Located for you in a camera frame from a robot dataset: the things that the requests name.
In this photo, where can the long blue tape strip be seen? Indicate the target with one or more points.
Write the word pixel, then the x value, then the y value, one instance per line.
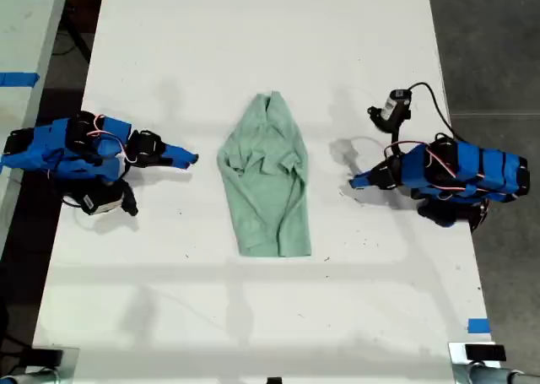
pixel 19 80

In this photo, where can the black camera stalk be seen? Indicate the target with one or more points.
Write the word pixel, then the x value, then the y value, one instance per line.
pixel 130 200
pixel 381 120

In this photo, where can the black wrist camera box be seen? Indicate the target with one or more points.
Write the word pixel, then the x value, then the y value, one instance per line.
pixel 99 200
pixel 396 99

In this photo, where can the small black box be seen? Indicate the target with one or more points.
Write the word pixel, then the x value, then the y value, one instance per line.
pixel 47 357
pixel 485 353

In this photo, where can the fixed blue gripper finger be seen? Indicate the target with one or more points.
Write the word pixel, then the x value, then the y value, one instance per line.
pixel 370 173
pixel 180 165

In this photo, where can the silver metal bracket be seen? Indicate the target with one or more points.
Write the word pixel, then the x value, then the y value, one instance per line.
pixel 457 360
pixel 69 365

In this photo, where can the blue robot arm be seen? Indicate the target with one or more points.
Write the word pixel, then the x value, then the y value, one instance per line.
pixel 50 152
pixel 472 169

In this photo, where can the small blue tape square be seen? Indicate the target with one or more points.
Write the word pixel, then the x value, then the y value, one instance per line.
pixel 478 326

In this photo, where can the white side table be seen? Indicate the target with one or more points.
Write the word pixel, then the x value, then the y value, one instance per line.
pixel 25 42

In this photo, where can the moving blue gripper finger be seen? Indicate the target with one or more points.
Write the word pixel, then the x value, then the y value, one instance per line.
pixel 181 154
pixel 362 182

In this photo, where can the pale green T-shirt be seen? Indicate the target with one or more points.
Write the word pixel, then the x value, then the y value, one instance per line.
pixel 266 198

